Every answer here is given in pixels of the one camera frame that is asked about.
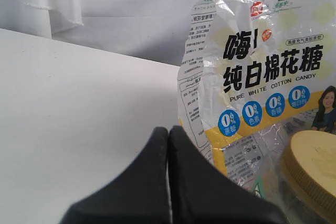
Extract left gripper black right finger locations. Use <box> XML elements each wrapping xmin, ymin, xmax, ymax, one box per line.
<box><xmin>167</xmin><ymin>126</ymin><xmax>288</xmax><ymax>223</ymax></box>

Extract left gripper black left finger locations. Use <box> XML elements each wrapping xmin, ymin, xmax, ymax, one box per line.
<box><xmin>60</xmin><ymin>127</ymin><xmax>170</xmax><ymax>223</ymax></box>

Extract white cotton candy bag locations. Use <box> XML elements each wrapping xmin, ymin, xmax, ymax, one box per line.
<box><xmin>177</xmin><ymin>0</ymin><xmax>335</xmax><ymax>196</ymax></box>

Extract yellow-lidded clear plastic jar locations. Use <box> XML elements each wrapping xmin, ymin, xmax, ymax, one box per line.
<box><xmin>279</xmin><ymin>130</ymin><xmax>335</xmax><ymax>223</ymax></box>

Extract white backdrop cloth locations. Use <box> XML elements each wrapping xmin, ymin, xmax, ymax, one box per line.
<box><xmin>1</xmin><ymin>0</ymin><xmax>83</xmax><ymax>38</ymax></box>

